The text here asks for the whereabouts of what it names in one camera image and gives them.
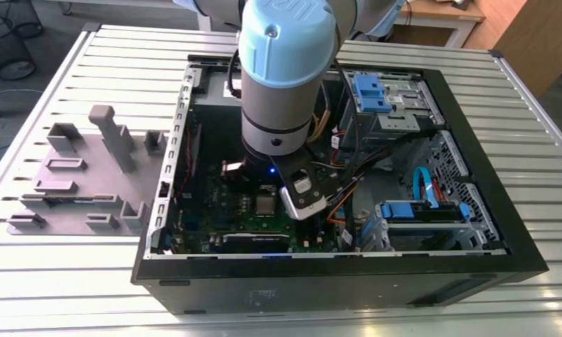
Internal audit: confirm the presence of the orange wire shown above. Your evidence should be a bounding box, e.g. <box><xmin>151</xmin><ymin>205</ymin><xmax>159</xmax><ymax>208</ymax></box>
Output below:
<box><xmin>326</xmin><ymin>194</ymin><xmax>357</xmax><ymax>225</ymax></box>

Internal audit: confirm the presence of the hard disk in blue carrier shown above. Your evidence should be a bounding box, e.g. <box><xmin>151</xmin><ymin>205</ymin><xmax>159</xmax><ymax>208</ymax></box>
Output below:
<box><xmin>378</xmin><ymin>199</ymin><xmax>473</xmax><ymax>225</ymax></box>

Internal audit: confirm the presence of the blue flat data wire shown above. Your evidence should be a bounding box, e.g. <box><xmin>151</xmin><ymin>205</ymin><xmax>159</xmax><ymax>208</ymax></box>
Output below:
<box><xmin>412</xmin><ymin>165</ymin><xmax>445</xmax><ymax>208</ymax></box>

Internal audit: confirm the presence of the green motherboard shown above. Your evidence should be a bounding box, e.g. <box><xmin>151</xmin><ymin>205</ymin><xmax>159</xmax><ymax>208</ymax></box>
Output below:
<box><xmin>175</xmin><ymin>154</ymin><xmax>353</xmax><ymax>254</ymax></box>

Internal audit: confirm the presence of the yellow wire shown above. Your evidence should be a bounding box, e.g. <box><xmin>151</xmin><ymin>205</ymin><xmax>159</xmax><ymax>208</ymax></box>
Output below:
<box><xmin>306</xmin><ymin>107</ymin><xmax>333</xmax><ymax>143</ymax></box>

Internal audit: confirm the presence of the black PC case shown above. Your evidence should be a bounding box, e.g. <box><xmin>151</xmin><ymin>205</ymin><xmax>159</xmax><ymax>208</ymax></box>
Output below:
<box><xmin>130</xmin><ymin>53</ymin><xmax>551</xmax><ymax>316</ymax></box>

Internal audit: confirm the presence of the silver CPU green edge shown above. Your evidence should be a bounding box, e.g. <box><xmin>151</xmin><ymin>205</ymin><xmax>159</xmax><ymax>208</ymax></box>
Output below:
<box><xmin>255</xmin><ymin>196</ymin><xmax>277</xmax><ymax>216</ymax></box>

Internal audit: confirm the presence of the blue plastic drive latch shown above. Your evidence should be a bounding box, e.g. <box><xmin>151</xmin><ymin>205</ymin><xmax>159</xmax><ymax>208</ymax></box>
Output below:
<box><xmin>354</xmin><ymin>72</ymin><xmax>386</xmax><ymax>114</ymax></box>

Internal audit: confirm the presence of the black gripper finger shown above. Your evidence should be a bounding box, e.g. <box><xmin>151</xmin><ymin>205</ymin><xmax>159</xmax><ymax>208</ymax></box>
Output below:
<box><xmin>219</xmin><ymin>160</ymin><xmax>246</xmax><ymax>180</ymax></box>

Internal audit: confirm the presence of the wooden desk white frame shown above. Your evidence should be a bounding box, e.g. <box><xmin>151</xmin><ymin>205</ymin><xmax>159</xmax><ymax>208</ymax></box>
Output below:
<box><xmin>393</xmin><ymin>0</ymin><xmax>488</xmax><ymax>50</ymax></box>

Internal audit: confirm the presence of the brown wooden cabinet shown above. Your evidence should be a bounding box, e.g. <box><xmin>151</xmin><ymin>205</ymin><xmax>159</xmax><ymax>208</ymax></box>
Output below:
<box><xmin>464</xmin><ymin>0</ymin><xmax>562</xmax><ymax>99</ymax></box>

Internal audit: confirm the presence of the green RAM stick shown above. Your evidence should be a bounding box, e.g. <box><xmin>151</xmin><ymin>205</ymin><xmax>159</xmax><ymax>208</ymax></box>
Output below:
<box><xmin>40</xmin><ymin>194</ymin><xmax>99</xmax><ymax>207</ymax></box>

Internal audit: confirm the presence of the metal disk bay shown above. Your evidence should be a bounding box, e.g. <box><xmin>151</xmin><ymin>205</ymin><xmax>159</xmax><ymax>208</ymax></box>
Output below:
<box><xmin>374</xmin><ymin>198</ymin><xmax>504</xmax><ymax>252</ymax></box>

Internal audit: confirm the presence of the black cable bundle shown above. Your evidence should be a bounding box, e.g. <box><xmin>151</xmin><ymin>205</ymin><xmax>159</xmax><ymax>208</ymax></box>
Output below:
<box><xmin>330</xmin><ymin>128</ymin><xmax>440</xmax><ymax>197</ymax></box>

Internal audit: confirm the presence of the black graphics card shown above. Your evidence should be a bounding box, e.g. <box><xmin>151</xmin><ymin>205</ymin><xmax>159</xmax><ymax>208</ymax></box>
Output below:
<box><xmin>221</xmin><ymin>232</ymin><xmax>292</xmax><ymax>254</ymax></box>

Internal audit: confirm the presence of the mixed colour wire bundle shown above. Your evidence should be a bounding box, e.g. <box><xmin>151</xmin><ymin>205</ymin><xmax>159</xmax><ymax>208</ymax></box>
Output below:
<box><xmin>312</xmin><ymin>157</ymin><xmax>357</xmax><ymax>170</ymax></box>

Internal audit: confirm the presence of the grey power supply unit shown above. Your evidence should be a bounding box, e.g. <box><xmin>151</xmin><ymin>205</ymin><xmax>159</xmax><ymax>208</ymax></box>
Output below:
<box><xmin>194</xmin><ymin>72</ymin><xmax>245</xmax><ymax>166</ymax></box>

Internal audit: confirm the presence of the black wire mesh bin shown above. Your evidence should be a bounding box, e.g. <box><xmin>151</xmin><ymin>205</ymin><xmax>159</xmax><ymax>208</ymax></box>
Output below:
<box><xmin>7</xmin><ymin>0</ymin><xmax>46</xmax><ymax>39</ymax></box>
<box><xmin>0</xmin><ymin>16</ymin><xmax>38</xmax><ymax>81</ymax></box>

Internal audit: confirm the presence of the grey plastic parts rack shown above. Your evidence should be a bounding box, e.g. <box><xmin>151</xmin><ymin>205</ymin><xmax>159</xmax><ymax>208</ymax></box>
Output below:
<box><xmin>6</xmin><ymin>104</ymin><xmax>170</xmax><ymax>237</ymax></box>

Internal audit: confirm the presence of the CPU socket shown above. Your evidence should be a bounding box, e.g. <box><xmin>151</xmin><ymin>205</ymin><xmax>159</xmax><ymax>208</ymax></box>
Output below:
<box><xmin>251</xmin><ymin>192</ymin><xmax>282</xmax><ymax>220</ymax></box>

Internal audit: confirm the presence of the black RAM slot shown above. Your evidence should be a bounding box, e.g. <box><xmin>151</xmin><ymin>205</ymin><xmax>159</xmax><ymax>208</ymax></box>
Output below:
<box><xmin>312</xmin><ymin>210</ymin><xmax>328</xmax><ymax>246</ymax></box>
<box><xmin>294</xmin><ymin>218</ymin><xmax>312</xmax><ymax>249</ymax></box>

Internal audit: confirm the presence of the metal drive cage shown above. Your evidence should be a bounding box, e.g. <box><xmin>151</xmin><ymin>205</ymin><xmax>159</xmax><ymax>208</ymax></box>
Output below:
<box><xmin>330</xmin><ymin>70</ymin><xmax>448</xmax><ymax>152</ymax></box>

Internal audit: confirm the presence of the blue plastic carrier rail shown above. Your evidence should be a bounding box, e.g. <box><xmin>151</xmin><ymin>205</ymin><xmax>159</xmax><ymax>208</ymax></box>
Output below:
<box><xmin>360</xmin><ymin>216</ymin><xmax>392</xmax><ymax>252</ymax></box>

